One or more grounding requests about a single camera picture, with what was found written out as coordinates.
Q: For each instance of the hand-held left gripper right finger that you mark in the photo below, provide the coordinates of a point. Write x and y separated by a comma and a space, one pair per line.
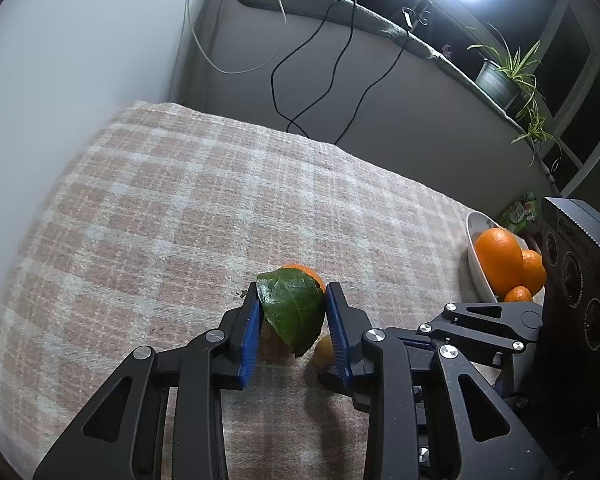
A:
337, 330

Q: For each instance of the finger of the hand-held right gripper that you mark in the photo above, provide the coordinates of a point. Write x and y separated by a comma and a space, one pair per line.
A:
490, 317
357, 400

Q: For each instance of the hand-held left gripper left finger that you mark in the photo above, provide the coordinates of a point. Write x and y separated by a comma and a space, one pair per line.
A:
250, 340

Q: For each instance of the small orange kumquat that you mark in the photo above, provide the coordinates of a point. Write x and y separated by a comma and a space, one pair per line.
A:
324, 354

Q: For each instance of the small tangerine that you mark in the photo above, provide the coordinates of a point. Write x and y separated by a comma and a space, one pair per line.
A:
517, 294

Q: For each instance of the large bumpy orange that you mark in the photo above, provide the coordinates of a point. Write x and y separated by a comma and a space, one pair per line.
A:
534, 272

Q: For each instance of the white floral plate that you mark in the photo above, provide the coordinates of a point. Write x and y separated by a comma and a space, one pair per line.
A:
480, 275

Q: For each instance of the tangerine with green leaf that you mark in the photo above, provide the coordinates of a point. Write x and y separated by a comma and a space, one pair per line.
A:
292, 310

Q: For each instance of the smooth round orange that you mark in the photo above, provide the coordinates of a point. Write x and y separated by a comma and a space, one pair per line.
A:
497, 260

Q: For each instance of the green package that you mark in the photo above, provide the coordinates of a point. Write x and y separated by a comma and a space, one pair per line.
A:
522, 212

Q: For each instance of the beige plaid blanket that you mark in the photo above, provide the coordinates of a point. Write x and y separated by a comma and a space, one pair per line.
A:
155, 210

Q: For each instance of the potted spider plant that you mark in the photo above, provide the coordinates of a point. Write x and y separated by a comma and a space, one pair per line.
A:
495, 82

